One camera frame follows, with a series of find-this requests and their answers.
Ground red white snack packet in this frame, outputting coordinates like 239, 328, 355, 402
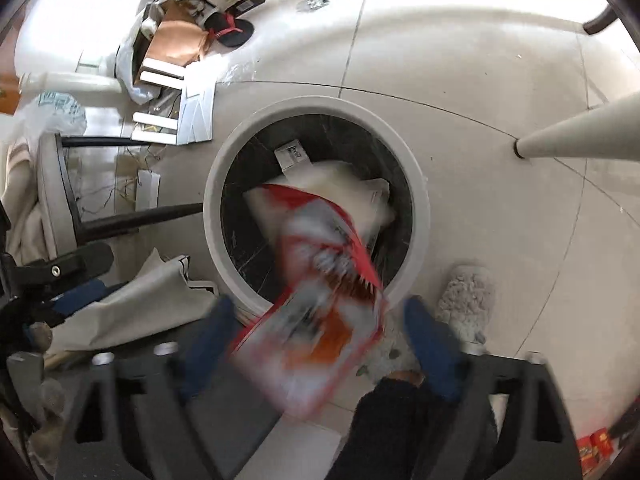
230, 183, 391, 418

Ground grey fuzzy slipper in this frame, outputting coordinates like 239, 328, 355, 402
357, 310, 426, 386
435, 262, 496, 356

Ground grey upholstered chair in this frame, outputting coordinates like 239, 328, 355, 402
37, 130, 206, 261

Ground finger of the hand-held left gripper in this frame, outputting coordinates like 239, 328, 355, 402
47, 280, 108, 317
12, 241, 115, 287

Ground flat white box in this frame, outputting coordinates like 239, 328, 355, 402
136, 170, 161, 209

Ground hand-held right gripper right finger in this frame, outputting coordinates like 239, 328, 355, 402
402, 295, 585, 480

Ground dark wooden chair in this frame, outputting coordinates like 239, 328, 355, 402
582, 5, 615, 36

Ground white round bin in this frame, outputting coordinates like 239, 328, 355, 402
202, 96, 431, 318

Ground beige striped towel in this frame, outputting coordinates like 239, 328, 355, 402
0, 142, 48, 266

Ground brown paper sheet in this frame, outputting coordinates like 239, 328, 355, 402
145, 0, 211, 68

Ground clear printed plastic bag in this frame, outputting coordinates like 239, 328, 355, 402
22, 91, 88, 136

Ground person's dark trousers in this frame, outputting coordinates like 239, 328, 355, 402
325, 372, 496, 480

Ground small white printed box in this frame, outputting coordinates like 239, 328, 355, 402
274, 140, 316, 176

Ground black red sandal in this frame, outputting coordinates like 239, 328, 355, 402
202, 12, 256, 51

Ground red yellow snack box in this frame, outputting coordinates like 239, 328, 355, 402
575, 427, 613, 463

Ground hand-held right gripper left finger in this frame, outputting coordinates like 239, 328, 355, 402
59, 296, 243, 480

